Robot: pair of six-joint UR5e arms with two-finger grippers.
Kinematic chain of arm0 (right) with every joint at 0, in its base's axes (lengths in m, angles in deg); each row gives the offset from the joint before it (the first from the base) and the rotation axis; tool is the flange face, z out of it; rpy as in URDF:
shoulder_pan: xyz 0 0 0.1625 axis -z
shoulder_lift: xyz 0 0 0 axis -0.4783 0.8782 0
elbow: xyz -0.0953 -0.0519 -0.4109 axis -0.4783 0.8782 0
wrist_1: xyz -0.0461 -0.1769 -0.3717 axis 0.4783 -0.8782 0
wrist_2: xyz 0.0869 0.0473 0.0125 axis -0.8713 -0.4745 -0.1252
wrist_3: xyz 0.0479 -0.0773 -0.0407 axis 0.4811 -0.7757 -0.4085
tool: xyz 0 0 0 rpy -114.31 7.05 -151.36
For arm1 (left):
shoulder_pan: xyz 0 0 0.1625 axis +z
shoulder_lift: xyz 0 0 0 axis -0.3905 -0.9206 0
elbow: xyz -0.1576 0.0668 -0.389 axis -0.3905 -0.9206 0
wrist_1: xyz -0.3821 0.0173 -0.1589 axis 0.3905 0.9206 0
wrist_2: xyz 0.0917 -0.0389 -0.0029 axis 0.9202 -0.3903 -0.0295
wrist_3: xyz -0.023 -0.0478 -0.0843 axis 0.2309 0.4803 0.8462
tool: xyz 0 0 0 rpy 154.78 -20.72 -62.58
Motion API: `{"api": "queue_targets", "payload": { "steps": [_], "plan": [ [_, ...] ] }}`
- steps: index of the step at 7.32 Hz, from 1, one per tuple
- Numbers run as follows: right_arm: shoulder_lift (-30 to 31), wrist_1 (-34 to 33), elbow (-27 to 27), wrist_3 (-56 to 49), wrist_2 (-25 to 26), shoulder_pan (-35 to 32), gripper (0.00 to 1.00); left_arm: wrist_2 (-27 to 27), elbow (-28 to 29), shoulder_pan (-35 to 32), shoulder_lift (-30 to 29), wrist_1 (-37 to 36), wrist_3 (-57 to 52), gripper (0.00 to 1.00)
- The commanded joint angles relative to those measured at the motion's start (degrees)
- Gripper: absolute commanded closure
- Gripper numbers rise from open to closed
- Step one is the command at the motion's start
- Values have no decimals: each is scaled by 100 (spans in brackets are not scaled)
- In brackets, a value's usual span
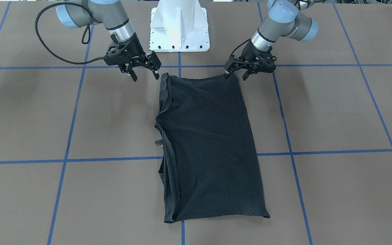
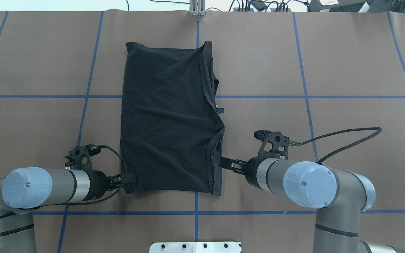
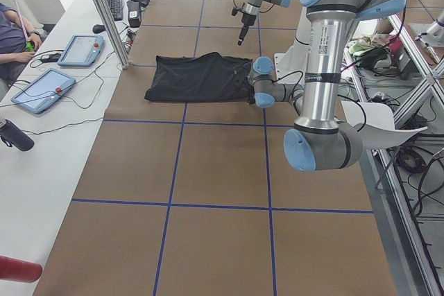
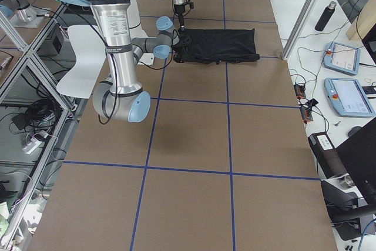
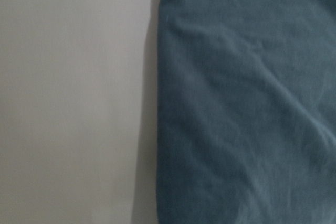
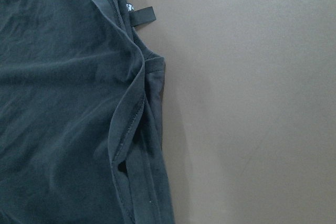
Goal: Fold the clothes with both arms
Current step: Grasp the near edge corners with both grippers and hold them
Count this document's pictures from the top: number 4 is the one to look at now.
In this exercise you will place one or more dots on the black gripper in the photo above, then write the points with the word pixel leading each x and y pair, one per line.
pixel 179 9
pixel 184 41

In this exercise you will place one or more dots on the black graphic t-shirt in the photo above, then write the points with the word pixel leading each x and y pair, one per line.
pixel 220 45

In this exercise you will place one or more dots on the white plastic chair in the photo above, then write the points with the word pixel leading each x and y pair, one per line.
pixel 90 56

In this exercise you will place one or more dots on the black water bottle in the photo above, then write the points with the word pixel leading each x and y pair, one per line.
pixel 325 16

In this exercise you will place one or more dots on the far blue teach pendant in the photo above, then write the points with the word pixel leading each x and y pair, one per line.
pixel 342 58

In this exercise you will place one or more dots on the blue teach pendant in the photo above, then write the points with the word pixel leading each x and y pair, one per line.
pixel 342 58
pixel 348 98

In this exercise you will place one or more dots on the near blue teach pendant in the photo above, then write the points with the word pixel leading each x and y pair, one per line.
pixel 348 98

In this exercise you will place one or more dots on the black power brick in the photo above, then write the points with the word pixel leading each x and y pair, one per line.
pixel 328 162

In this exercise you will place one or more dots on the black computer mouse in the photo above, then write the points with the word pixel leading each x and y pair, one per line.
pixel 353 131

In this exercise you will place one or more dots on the black monitor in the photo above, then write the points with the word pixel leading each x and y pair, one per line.
pixel 355 217

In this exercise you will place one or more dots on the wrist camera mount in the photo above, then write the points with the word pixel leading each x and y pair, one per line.
pixel 190 4
pixel 184 41

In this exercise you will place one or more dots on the aluminium frame post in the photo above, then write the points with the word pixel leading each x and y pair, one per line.
pixel 297 28

